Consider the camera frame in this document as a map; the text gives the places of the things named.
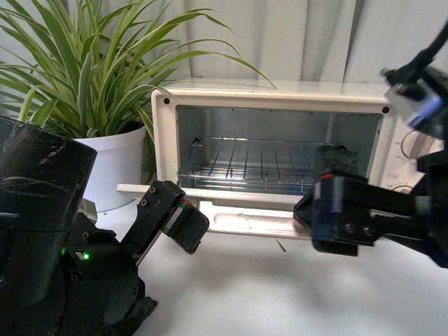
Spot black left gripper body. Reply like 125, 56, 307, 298
57, 199, 157, 335

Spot beige oven knob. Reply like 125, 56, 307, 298
400, 130, 444, 162
391, 182, 413, 195

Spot white Toshiba toaster oven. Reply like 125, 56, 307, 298
150, 78, 448, 207

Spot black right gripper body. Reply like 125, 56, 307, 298
374, 150, 447, 268

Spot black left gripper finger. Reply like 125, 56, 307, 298
121, 181, 209, 265

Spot white glass oven door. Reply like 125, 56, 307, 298
116, 183, 316, 241

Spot metal wire oven rack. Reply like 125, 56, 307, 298
178, 137, 323, 195

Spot upper beige oven knob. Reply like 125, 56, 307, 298
400, 130, 444, 162

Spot lower beige oven knob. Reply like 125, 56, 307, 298
391, 182, 413, 195

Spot small fallen green leaf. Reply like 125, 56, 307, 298
275, 239, 286, 252

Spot white plastic plant pot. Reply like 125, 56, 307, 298
77, 122, 146, 212

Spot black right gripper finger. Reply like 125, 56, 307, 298
293, 144, 432, 256

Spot green spider plant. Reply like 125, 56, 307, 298
0, 0, 277, 183

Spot grey curtain backdrop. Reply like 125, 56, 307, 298
0, 0, 448, 106

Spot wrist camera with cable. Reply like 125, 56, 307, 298
381, 64, 447, 139

